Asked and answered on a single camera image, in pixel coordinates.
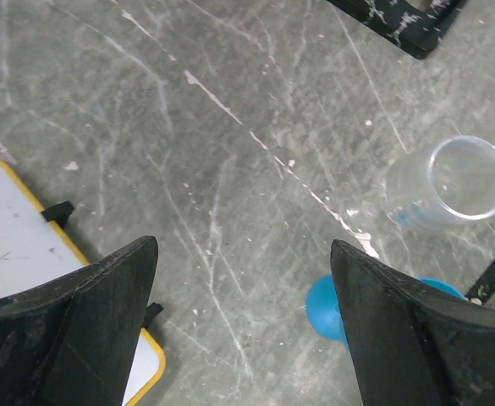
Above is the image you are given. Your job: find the blue wine glass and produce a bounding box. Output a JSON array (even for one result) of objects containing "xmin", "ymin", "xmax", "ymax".
[{"xmin": 305, "ymin": 275, "xmax": 470, "ymax": 354}]

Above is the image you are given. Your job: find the black marbled rack base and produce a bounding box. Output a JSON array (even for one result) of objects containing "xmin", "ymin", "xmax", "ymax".
[{"xmin": 330, "ymin": 0, "xmax": 466, "ymax": 60}]

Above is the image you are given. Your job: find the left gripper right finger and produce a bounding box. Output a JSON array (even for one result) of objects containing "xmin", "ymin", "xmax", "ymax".
[{"xmin": 330, "ymin": 239, "xmax": 495, "ymax": 405}]

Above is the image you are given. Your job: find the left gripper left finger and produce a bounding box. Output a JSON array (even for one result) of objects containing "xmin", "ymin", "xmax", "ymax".
[{"xmin": 0, "ymin": 236, "xmax": 157, "ymax": 405}]

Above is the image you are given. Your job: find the clear glass front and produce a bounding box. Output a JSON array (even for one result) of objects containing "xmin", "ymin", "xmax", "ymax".
[{"xmin": 339, "ymin": 135, "xmax": 495, "ymax": 233}]

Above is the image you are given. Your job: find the white board gold frame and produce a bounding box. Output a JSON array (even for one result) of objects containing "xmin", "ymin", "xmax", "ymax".
[{"xmin": 0, "ymin": 157, "xmax": 167, "ymax": 406}]

